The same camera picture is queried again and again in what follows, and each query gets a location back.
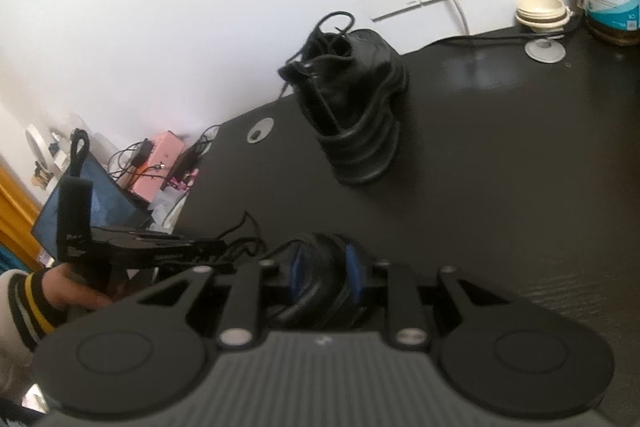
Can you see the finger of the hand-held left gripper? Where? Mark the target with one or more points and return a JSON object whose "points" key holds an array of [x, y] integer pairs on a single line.
{"points": [[190, 251]]}

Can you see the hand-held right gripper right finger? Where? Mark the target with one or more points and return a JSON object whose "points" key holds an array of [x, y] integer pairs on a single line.
{"points": [[355, 274]]}

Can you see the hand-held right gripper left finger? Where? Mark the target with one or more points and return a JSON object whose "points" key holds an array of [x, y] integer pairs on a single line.
{"points": [[295, 277]]}

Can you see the black leather shoe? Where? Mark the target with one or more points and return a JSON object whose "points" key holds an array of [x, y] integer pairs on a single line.
{"points": [[320, 267], [350, 107]]}

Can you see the person's left hand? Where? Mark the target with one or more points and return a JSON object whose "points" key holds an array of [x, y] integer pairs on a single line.
{"points": [[67, 289]]}

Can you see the black laptop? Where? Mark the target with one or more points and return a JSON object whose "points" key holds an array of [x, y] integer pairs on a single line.
{"points": [[107, 197]]}

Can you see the crumpled clear plastic bags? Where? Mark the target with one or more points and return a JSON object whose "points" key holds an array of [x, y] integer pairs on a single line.
{"points": [[167, 207]]}

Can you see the orange wooden board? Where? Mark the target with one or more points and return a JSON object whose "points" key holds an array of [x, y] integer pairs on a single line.
{"points": [[15, 207]]}

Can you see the clear plastic organizer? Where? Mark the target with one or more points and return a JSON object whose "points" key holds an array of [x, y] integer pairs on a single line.
{"points": [[47, 157]]}

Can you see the pink patterned packet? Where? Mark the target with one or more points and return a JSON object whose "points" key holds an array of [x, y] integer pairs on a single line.
{"points": [[181, 181]]}

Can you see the teal cloth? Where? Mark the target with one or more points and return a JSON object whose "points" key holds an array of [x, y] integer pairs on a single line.
{"points": [[4, 259]]}

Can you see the black flat box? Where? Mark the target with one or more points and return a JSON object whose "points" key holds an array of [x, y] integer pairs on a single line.
{"points": [[186, 159]]}

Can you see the pink cardboard box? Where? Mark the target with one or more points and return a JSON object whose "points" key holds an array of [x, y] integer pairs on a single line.
{"points": [[165, 147]]}

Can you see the silver desk grommet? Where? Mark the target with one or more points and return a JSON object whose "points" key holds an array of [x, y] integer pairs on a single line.
{"points": [[260, 130]]}

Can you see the grey round disc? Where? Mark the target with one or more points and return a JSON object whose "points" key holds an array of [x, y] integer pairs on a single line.
{"points": [[545, 52]]}

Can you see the cream stacked cups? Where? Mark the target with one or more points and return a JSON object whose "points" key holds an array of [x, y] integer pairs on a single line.
{"points": [[542, 14]]}

